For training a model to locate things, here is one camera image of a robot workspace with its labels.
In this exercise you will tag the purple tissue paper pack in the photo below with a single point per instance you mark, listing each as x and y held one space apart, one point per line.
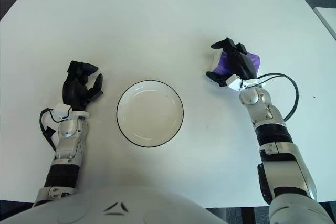
223 65

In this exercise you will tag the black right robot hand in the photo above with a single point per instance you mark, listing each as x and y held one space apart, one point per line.
242 66

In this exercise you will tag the black table leg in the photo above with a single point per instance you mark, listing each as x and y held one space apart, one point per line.
247 216

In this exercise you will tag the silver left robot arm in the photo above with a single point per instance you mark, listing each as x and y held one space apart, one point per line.
67 134

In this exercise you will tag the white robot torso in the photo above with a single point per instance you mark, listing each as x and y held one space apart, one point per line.
118 208

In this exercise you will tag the white side table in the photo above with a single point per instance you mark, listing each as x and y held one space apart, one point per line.
328 19

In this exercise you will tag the white plate with black rim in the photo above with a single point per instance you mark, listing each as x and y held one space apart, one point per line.
149 113

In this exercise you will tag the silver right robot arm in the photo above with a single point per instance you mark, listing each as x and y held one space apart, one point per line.
275 132

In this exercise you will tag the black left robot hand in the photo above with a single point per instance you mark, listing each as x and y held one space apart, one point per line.
74 90

